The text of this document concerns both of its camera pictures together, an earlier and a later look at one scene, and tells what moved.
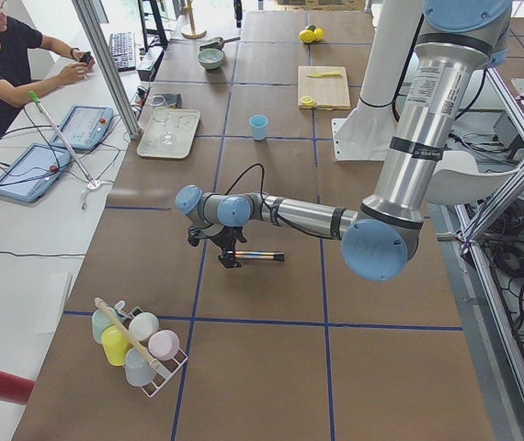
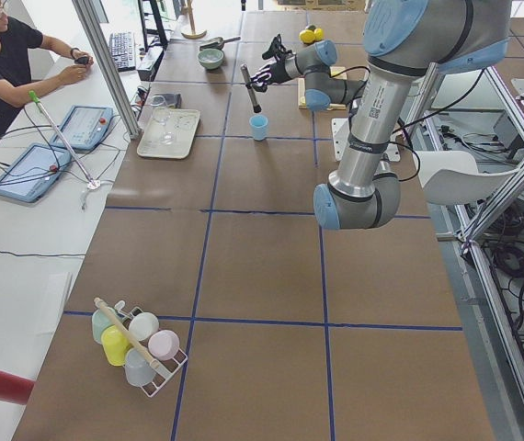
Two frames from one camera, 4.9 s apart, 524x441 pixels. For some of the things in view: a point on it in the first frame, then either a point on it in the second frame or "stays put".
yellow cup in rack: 116,345 stays put
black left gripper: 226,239 to 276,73
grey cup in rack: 139,370 stays put
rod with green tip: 61,137 stays put
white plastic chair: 458,180 stays put
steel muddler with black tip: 279,256 to 247,81
